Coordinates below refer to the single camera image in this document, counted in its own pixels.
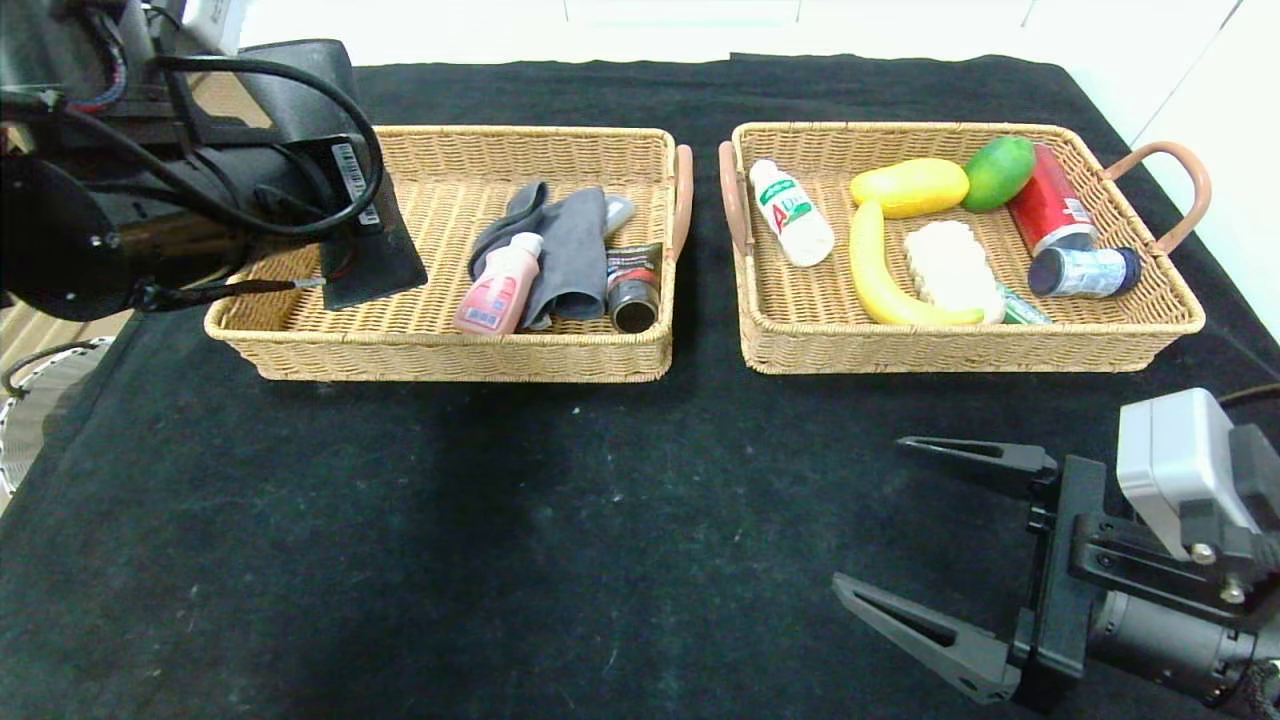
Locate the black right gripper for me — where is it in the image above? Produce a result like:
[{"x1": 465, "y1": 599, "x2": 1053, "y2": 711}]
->
[{"x1": 831, "y1": 435, "x2": 1258, "y2": 715}]

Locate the ridged toy bread loaf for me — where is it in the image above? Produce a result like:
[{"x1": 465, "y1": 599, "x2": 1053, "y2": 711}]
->
[{"x1": 903, "y1": 220, "x2": 1006, "y2": 324}]

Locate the yellow toy banana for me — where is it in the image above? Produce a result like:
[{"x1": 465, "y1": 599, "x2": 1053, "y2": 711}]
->
[{"x1": 849, "y1": 199, "x2": 986, "y2": 327}]

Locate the white milk bottle green label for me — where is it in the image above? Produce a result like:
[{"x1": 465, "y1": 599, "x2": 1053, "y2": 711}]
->
[{"x1": 749, "y1": 160, "x2": 836, "y2": 269}]

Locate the grey cloth towel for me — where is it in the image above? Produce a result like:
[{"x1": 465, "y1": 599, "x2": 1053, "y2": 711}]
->
[{"x1": 468, "y1": 180, "x2": 611, "y2": 331}]

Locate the pink bottle with white cap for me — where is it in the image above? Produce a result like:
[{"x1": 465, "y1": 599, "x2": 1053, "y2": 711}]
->
[{"x1": 452, "y1": 232, "x2": 546, "y2": 337}]

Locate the black leather case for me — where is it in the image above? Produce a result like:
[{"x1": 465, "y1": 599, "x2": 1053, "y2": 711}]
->
[{"x1": 240, "y1": 40, "x2": 430, "y2": 312}]

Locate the green gum pack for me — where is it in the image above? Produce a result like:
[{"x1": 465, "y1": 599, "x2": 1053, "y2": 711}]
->
[{"x1": 998, "y1": 287, "x2": 1053, "y2": 326}]

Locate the red drink can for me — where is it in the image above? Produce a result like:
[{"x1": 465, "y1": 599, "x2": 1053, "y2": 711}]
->
[{"x1": 1006, "y1": 146, "x2": 1098, "y2": 259}]

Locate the yellow toy mango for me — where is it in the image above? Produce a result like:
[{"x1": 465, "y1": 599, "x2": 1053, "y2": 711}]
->
[{"x1": 850, "y1": 158, "x2": 971, "y2": 221}]

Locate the black tablecloth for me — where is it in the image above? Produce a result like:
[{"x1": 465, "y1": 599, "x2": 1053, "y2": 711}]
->
[{"x1": 0, "y1": 55, "x2": 1280, "y2": 720}]

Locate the green toy fruit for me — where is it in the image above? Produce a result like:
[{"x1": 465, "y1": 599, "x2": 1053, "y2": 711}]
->
[{"x1": 962, "y1": 137, "x2": 1037, "y2": 214}]

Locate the black tube with red label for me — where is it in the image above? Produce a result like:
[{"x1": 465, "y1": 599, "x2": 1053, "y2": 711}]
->
[{"x1": 606, "y1": 243, "x2": 664, "y2": 335}]

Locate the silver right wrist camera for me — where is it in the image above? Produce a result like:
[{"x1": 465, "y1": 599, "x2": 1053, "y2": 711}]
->
[{"x1": 1115, "y1": 388, "x2": 1263, "y2": 561}]

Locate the wicker basket with brown handles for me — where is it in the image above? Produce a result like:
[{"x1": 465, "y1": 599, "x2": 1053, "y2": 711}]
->
[
  {"x1": 718, "y1": 122, "x2": 1212, "y2": 376},
  {"x1": 205, "y1": 126, "x2": 695, "y2": 384}
]

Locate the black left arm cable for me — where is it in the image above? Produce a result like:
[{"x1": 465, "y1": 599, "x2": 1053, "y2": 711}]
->
[{"x1": 60, "y1": 55, "x2": 386, "y2": 241}]

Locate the white wire fan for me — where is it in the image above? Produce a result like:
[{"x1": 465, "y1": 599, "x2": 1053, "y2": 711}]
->
[{"x1": 0, "y1": 338, "x2": 119, "y2": 496}]

